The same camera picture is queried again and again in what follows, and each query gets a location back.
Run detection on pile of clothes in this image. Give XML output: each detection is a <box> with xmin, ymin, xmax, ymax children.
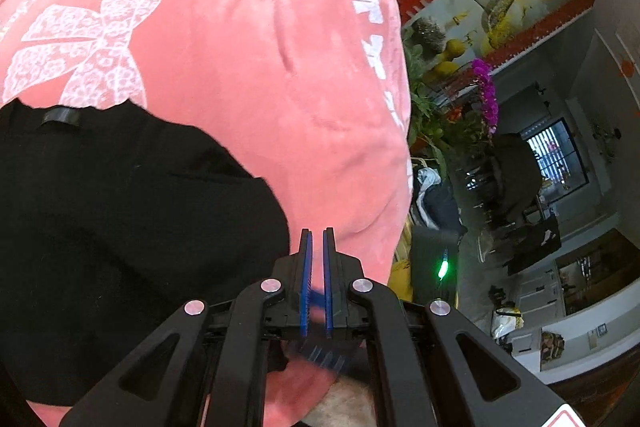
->
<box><xmin>414</xmin><ymin>167</ymin><xmax>465</xmax><ymax>229</ymax></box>

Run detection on yellow bag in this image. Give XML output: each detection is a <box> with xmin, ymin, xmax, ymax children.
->
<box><xmin>389</xmin><ymin>257</ymin><xmax>416</xmax><ymax>304</ymax></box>

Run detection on wooden cabinet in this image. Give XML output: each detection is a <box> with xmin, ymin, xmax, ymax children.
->
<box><xmin>555</xmin><ymin>227</ymin><xmax>640</xmax><ymax>299</ymax></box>

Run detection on barred window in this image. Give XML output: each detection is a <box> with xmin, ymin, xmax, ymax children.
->
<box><xmin>525</xmin><ymin>119</ymin><xmax>589</xmax><ymax>194</ymax></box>

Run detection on white counter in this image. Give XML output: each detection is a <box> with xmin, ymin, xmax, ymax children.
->
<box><xmin>495</xmin><ymin>302</ymin><xmax>640</xmax><ymax>388</ymax></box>

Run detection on black knit top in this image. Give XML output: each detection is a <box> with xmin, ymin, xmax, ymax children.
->
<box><xmin>0</xmin><ymin>99</ymin><xmax>292</xmax><ymax>408</ymax></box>

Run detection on purple orchid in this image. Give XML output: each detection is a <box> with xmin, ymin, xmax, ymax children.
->
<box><xmin>470</xmin><ymin>58</ymin><xmax>501</xmax><ymax>138</ymax></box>

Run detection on yellow gourd ornament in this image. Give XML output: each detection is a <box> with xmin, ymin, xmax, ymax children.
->
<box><xmin>434</xmin><ymin>38</ymin><xmax>467</xmax><ymax>78</ymax></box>

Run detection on pink bow-print fleece blanket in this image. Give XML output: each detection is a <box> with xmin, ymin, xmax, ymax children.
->
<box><xmin>0</xmin><ymin>0</ymin><xmax>414</xmax><ymax>427</ymax></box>

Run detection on black device with green light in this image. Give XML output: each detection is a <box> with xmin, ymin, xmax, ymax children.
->
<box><xmin>410</xmin><ymin>227</ymin><xmax>461</xmax><ymax>309</ymax></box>

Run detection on cream fluffy blanket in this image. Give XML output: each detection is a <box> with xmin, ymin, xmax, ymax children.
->
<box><xmin>305</xmin><ymin>382</ymin><xmax>376</xmax><ymax>427</ymax></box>

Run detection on dark coat on chair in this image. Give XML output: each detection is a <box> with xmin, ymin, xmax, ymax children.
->
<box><xmin>489</xmin><ymin>133</ymin><xmax>544</xmax><ymax>214</ymax></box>

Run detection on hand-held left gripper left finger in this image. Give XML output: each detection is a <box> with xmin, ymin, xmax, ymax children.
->
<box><xmin>59</xmin><ymin>229</ymin><xmax>314</xmax><ymax>427</ymax></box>

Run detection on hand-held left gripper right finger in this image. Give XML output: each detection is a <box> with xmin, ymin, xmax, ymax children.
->
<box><xmin>324</xmin><ymin>228</ymin><xmax>567</xmax><ymax>427</ymax></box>

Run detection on green potted plants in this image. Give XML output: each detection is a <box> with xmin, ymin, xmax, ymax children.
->
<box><xmin>407</xmin><ymin>32</ymin><xmax>496</xmax><ymax>170</ymax></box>

